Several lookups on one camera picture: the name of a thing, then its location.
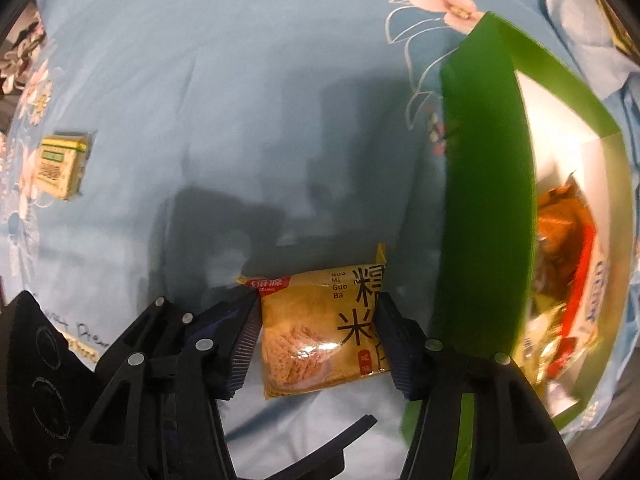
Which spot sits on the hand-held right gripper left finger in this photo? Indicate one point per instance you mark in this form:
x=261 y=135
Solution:
x=245 y=345

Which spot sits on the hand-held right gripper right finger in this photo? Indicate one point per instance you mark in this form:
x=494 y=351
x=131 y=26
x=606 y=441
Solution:
x=400 y=350

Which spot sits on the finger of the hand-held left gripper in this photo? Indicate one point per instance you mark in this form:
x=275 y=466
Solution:
x=345 y=440
x=170 y=325

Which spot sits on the golden yellow snack packet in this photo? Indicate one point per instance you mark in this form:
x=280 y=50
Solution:
x=310 y=330

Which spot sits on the green cardboard box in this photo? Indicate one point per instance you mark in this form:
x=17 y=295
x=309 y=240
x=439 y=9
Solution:
x=480 y=185

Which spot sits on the orange snack packet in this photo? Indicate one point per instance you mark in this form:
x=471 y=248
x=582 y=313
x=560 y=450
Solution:
x=555 y=240

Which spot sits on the white red-ended snack packet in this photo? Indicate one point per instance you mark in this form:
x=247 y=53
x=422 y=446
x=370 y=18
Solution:
x=597 y=300

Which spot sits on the yellow-green snack packet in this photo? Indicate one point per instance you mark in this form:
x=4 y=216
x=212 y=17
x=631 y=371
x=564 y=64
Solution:
x=60 y=165

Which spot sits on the blue floral bedsheet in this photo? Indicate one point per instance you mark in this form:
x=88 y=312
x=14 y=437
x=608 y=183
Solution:
x=225 y=110

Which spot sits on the dark floral cloth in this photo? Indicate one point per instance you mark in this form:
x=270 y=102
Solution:
x=20 y=55

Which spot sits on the light blue pillow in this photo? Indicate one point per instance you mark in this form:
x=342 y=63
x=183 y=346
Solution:
x=575 y=25

